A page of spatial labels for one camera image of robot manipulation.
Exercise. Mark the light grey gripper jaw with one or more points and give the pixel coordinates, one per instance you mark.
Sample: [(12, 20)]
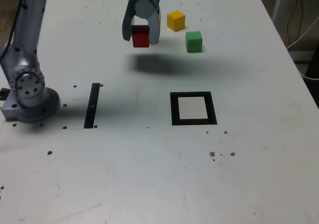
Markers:
[(154, 27)]

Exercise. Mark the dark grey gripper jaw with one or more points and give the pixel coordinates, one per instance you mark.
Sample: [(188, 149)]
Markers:
[(126, 25)]

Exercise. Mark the yellow cube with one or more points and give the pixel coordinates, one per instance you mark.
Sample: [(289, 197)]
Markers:
[(175, 21)]

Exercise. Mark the white frame post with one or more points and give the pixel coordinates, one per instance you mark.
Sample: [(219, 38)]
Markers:
[(277, 5)]

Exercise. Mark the red cube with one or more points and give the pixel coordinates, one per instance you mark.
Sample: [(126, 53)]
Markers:
[(140, 41)]

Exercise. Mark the black tape square outline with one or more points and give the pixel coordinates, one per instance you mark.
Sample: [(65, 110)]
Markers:
[(174, 109)]

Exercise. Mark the dark flat box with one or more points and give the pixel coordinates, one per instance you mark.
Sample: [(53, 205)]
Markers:
[(302, 56)]

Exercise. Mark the green cube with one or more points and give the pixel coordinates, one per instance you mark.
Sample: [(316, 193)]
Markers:
[(194, 43)]

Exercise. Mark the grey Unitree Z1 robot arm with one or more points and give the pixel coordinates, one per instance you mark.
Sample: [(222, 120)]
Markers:
[(27, 34)]

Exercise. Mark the black tape strip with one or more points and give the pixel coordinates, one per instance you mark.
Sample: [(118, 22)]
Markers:
[(91, 104)]

